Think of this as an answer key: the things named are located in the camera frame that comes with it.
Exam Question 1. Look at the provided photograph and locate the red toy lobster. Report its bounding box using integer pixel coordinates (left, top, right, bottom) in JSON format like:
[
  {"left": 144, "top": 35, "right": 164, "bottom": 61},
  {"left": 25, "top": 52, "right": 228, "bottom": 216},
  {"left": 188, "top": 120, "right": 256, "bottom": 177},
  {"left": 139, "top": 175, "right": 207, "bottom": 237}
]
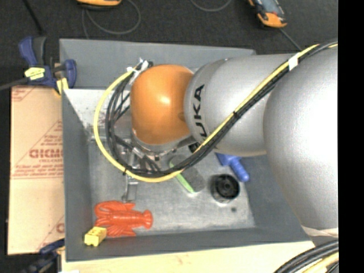
[{"left": 93, "top": 200, "right": 154, "bottom": 238}]

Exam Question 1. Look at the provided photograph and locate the grey metal bin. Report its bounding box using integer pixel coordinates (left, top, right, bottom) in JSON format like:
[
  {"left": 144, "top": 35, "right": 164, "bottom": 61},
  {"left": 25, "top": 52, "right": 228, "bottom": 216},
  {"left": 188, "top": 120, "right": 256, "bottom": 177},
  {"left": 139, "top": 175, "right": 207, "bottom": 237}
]
[{"left": 59, "top": 38, "right": 314, "bottom": 261}]

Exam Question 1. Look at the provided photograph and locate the yellow plastic block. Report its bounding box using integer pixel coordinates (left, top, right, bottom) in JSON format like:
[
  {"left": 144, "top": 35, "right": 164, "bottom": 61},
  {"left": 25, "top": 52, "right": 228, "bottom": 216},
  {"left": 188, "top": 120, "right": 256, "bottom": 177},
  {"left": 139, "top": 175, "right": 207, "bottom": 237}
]
[{"left": 84, "top": 226, "right": 108, "bottom": 247}]

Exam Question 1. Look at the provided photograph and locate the green and grey sponge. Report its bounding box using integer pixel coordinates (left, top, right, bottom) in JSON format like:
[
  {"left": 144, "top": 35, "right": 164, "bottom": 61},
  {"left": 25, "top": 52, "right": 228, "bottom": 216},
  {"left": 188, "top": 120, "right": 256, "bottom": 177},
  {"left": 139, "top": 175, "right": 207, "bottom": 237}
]
[{"left": 168, "top": 155, "right": 206, "bottom": 194}]

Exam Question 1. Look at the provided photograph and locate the black round cap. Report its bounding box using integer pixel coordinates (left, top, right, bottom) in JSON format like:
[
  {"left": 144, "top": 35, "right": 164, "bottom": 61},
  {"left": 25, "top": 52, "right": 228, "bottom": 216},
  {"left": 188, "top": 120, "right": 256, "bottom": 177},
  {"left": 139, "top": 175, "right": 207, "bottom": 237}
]
[{"left": 209, "top": 173, "right": 241, "bottom": 206}]

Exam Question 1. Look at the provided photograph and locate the brown cardboard board, red print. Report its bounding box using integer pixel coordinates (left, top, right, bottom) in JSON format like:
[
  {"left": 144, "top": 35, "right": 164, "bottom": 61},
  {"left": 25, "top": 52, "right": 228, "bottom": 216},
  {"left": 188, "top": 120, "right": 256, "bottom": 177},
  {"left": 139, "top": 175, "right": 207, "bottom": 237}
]
[{"left": 6, "top": 85, "right": 67, "bottom": 255}]

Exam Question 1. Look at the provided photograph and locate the blue plastic toy handle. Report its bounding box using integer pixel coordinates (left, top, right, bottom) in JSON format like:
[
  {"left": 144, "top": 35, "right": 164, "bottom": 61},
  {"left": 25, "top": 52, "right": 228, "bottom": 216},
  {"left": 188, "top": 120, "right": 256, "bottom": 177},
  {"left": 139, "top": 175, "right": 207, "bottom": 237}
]
[{"left": 214, "top": 151, "right": 250, "bottom": 183}]

